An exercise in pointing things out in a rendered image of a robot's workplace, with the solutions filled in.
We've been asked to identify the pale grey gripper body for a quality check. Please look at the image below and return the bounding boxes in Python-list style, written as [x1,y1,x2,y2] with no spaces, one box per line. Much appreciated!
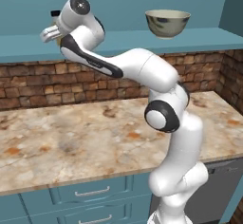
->
[39,25,63,44]

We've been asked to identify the teal cabinet side panel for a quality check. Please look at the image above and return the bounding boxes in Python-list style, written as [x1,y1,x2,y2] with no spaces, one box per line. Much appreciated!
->
[217,175,243,224]

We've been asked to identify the patterned ceramic bowl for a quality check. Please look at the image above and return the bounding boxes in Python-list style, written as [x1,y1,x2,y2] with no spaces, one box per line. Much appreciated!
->
[144,9,192,40]

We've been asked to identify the teal drawer front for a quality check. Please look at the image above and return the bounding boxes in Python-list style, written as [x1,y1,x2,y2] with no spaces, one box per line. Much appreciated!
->
[28,195,154,224]
[47,174,135,206]

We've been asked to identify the teal cupboard door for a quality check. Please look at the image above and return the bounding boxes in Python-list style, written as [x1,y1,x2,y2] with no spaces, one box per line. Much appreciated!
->
[0,193,31,224]

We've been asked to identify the grey dishwasher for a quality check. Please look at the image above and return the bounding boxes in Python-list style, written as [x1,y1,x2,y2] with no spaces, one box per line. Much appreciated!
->
[149,158,243,224]

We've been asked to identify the open teal wall cabinet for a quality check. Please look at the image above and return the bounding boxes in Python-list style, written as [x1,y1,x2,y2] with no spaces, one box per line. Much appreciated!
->
[0,0,243,65]

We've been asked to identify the silver drawer handle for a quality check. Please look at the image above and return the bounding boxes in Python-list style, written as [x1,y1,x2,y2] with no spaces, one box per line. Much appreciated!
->
[78,214,114,224]
[74,185,111,198]

